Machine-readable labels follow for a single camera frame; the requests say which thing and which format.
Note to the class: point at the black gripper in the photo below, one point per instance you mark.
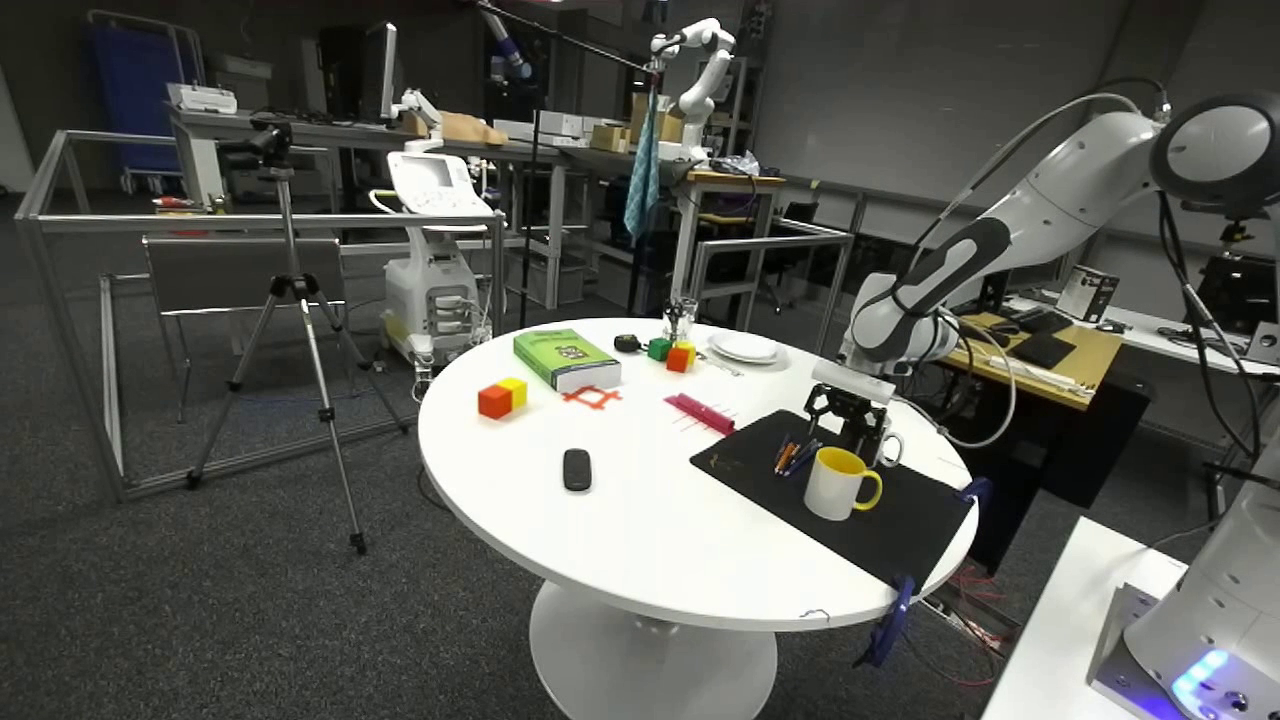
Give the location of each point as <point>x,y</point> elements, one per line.
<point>849,410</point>

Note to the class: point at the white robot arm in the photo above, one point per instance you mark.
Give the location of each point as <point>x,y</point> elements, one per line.
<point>1027,213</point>

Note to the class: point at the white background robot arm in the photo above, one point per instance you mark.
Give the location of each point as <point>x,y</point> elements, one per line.
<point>700,82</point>

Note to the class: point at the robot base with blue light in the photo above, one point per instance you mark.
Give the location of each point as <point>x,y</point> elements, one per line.
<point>1203,627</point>

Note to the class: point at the white mug yellow inside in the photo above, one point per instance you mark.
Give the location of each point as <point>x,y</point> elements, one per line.
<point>836,483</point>

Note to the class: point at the orange pen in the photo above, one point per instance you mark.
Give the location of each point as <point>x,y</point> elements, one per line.
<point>786,458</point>

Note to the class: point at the black mat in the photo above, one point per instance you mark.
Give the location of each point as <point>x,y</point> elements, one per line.
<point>904,525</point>

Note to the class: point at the large white plate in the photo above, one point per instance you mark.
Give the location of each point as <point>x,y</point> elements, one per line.
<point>745,353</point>

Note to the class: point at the blue table clamp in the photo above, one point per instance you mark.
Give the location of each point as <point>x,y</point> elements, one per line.
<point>886,627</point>
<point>976,497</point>

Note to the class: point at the pink ruler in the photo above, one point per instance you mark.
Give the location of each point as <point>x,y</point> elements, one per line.
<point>700,414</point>

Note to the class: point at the glass holding cutlery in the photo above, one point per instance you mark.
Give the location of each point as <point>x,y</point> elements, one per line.
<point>680,324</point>

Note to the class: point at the green cube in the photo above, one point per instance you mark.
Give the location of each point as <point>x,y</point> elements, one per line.
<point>659,350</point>

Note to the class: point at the wooden desk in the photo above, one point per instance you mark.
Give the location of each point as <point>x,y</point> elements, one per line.
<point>1040,362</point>

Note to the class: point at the small black object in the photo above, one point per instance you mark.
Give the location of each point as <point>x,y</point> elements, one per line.
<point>624,343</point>

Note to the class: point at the black computer mouse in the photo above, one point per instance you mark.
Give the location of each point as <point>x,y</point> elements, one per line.
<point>579,469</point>

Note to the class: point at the white robot stand table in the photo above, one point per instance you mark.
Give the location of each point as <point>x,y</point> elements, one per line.
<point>1064,627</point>

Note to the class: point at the green book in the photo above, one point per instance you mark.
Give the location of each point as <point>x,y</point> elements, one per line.
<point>565,357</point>

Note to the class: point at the teal hanging cloth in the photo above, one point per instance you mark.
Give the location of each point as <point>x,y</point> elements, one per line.
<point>643,181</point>

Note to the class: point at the small yellow cube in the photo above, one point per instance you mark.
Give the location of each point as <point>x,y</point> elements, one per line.
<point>518,388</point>

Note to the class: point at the small red cube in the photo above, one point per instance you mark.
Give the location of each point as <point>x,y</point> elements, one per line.
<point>493,401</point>

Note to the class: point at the white medical cart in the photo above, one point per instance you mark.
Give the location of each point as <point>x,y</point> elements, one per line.
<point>435,287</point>

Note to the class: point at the grey panel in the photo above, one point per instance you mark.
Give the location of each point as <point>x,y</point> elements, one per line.
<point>242,274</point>

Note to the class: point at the blue bin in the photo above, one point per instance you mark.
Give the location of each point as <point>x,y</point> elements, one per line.
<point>133,82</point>

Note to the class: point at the white table pedestal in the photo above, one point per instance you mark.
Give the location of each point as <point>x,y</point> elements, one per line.
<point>653,661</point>

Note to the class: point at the black camera tripod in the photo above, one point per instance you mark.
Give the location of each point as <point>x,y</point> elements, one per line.
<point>305,321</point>

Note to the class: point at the metal rail frame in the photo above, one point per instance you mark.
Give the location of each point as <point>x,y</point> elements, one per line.
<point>266,221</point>

